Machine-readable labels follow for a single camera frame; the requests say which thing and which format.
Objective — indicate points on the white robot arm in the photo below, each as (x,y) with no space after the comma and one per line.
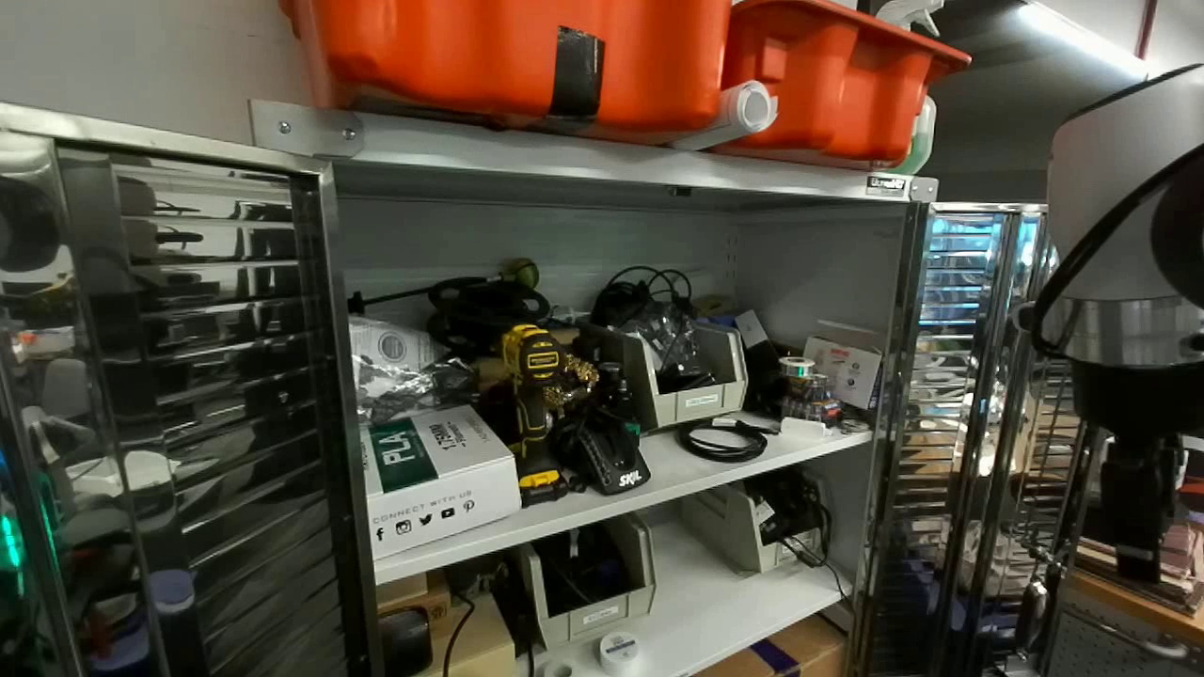
(1126,294)

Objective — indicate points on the white FLX cardboard box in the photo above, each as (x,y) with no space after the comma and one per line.
(433,475)

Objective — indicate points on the brown cardboard box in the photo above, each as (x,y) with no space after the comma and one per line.
(805,647)

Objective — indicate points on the grey metal shelving unit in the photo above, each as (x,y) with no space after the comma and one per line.
(629,388)

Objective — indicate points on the grey storage bin upper shelf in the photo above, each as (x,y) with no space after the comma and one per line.
(681,382)

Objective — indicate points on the black battery charger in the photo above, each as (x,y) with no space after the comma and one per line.
(602,449)

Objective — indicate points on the white plastic bag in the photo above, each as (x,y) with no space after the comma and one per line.
(388,362)

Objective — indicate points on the grey bin lower right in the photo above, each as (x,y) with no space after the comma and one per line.
(761,524)

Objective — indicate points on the grey bin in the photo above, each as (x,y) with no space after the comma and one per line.
(589,579)
(761,524)

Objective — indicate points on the grey bin lower left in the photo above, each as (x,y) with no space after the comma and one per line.
(589,579)

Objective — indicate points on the white plastic tube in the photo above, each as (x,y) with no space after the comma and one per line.
(741,109)

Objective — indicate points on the large orange plastic tote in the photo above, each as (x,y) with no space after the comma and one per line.
(632,66)

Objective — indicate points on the small orange plastic tote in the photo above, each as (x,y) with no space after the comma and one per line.
(845,84)

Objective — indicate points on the yellow black cordless drill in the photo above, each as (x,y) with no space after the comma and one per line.
(541,378)

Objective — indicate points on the chrome wire rack right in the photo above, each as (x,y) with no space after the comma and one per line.
(978,460)

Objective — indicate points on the chrome wire rack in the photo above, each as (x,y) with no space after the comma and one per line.
(178,481)
(978,460)

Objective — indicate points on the chrome wire rack left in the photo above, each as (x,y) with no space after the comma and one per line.
(178,481)

